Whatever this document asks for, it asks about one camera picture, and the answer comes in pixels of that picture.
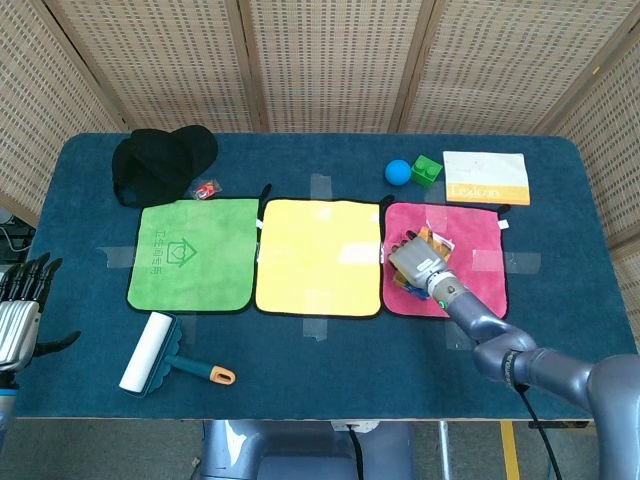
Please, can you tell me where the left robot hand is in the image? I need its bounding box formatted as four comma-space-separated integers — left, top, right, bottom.
0, 252, 82, 372

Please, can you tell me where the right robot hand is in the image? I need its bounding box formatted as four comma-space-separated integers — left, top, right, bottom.
387, 228, 456, 293

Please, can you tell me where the orange snack packet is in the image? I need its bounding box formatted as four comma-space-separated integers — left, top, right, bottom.
392, 227, 459, 300

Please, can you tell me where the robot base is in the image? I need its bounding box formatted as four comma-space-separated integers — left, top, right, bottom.
199, 419, 416, 480

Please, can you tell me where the pink cloth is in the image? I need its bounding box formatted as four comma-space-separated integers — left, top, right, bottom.
382, 201, 510, 320

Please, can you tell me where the blue ball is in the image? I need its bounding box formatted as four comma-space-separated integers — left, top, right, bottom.
384, 159, 412, 186

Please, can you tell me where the green toy brick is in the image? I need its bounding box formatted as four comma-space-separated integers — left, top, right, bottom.
411, 154, 444, 189

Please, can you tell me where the yellow cloth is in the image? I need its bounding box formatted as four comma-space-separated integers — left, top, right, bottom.
254, 198, 382, 318

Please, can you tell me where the white and yellow book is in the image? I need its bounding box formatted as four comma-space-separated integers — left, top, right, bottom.
442, 150, 532, 207

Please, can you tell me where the lint roller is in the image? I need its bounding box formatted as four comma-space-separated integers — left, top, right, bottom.
118, 311, 237, 400

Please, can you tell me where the green cloth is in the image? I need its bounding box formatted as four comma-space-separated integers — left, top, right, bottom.
126, 198, 261, 315

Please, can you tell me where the black cap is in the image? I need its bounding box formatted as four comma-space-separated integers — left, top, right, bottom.
111, 125, 220, 209

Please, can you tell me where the small red packet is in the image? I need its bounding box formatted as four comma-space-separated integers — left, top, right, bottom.
192, 177, 222, 201

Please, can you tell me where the woven folding screen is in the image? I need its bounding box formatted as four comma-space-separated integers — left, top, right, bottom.
0, 0, 640, 351

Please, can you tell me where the black cable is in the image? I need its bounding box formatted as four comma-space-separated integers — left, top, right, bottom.
514, 384, 559, 480

